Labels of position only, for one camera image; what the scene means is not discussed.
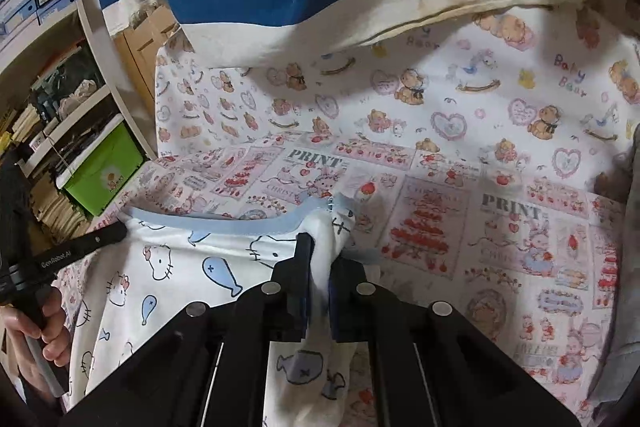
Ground green storage box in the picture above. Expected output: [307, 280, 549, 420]
[62, 124, 149, 219]

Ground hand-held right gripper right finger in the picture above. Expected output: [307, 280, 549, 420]
[327, 258, 582, 427]

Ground wooden door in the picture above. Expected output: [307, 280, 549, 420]
[112, 4, 182, 158]

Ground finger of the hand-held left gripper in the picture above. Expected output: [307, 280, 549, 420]
[66, 222, 129, 259]

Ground grey folded sweatpants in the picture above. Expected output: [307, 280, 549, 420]
[592, 122, 640, 413]

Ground person's left hand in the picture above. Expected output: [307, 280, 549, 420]
[0, 284, 72, 389]

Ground strawberry print blanket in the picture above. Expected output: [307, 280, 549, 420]
[50, 142, 640, 427]

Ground white shelf unit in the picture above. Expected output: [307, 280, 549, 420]
[0, 0, 162, 240]

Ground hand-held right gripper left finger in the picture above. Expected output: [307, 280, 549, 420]
[65, 232, 317, 427]

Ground bear print bedsheet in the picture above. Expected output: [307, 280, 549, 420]
[155, 7, 640, 208]

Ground white cat print pants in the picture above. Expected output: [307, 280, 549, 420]
[65, 194, 376, 427]

